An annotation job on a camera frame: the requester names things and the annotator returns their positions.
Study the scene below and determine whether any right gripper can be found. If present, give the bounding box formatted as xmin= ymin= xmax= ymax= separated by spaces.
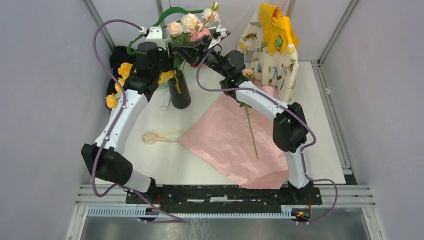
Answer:
xmin=172 ymin=35 xmax=229 ymax=78

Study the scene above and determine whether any pink peach flower stem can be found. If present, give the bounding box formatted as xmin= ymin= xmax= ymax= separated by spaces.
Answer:
xmin=238 ymin=67 xmax=260 ymax=160

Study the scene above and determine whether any yellow rose stem bunch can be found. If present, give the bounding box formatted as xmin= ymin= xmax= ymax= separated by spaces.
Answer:
xmin=105 ymin=62 xmax=174 ymax=109

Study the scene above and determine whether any beige printed ribbon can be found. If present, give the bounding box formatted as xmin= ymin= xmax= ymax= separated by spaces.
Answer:
xmin=141 ymin=129 xmax=186 ymax=145

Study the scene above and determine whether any pink wrapping paper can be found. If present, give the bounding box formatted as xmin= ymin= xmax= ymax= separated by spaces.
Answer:
xmin=178 ymin=93 xmax=289 ymax=189

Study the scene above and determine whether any cream pink rose stem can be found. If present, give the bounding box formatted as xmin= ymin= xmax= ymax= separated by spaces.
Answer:
xmin=178 ymin=1 xmax=221 ymax=43

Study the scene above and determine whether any single cream rose stem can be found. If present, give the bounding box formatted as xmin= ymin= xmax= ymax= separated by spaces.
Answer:
xmin=167 ymin=21 xmax=183 ymax=95

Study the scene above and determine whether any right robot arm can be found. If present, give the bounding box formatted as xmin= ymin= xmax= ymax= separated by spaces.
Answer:
xmin=171 ymin=36 xmax=314 ymax=204

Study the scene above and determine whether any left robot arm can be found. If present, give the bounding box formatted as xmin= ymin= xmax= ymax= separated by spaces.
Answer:
xmin=81 ymin=41 xmax=170 ymax=204

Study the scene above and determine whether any black cylindrical vase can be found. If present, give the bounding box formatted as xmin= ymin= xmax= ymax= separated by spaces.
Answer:
xmin=168 ymin=70 xmax=192 ymax=109

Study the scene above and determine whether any green clothes hanger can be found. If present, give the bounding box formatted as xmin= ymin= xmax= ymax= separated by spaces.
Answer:
xmin=126 ymin=6 xmax=203 ymax=55

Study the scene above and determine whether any black cloth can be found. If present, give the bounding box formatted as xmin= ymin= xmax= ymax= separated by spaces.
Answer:
xmin=106 ymin=46 xmax=136 ymax=96

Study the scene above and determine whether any yellow cartoon child jacket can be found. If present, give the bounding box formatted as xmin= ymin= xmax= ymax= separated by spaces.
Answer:
xmin=237 ymin=2 xmax=300 ymax=103

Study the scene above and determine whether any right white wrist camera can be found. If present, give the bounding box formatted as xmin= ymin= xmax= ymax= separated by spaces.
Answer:
xmin=209 ymin=27 xmax=231 ymax=45

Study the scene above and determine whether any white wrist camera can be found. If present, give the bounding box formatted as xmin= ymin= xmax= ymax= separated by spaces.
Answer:
xmin=209 ymin=27 xmax=231 ymax=45
xmin=139 ymin=26 xmax=167 ymax=50

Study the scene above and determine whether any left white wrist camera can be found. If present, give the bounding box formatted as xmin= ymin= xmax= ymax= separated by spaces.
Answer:
xmin=139 ymin=26 xmax=167 ymax=50

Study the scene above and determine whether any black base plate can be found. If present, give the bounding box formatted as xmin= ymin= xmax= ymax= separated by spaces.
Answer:
xmin=143 ymin=183 xmax=323 ymax=214

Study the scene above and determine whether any white slotted cable duct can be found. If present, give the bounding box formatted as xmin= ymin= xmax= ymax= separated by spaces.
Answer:
xmin=77 ymin=185 xmax=375 ymax=220

